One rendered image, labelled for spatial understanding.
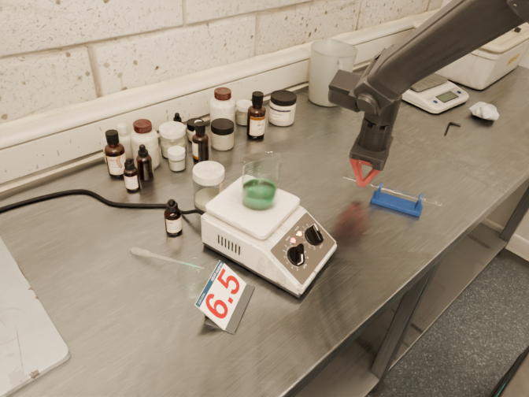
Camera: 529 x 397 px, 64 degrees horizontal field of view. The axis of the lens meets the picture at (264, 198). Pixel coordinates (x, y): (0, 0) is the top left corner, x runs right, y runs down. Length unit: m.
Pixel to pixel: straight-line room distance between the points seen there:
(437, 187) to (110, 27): 0.76
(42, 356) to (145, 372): 0.13
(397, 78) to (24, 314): 0.62
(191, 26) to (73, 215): 0.50
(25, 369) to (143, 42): 0.66
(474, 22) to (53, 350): 0.63
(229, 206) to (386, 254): 0.29
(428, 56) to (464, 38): 0.06
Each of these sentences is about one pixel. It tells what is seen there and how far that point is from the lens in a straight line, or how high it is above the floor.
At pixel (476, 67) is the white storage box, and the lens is 1.54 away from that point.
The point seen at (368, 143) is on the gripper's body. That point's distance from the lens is 0.80.
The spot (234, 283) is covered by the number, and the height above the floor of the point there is 0.77.
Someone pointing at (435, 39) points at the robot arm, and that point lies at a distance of 0.55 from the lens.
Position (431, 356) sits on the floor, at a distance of 1.64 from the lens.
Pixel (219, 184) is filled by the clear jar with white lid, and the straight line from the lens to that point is 0.77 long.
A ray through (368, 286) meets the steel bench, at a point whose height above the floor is 0.75.
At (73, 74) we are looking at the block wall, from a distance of 0.94.
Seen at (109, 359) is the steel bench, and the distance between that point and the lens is 0.63.
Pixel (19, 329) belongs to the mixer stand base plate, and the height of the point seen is 0.76.
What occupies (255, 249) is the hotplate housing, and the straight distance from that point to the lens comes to 0.65.
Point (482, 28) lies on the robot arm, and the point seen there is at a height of 1.16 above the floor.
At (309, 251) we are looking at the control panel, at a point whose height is 0.79.
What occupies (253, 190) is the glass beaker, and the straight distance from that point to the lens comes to 0.65.
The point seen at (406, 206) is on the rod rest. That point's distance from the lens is 0.89.
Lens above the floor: 1.28
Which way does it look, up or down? 39 degrees down
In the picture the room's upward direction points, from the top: 5 degrees clockwise
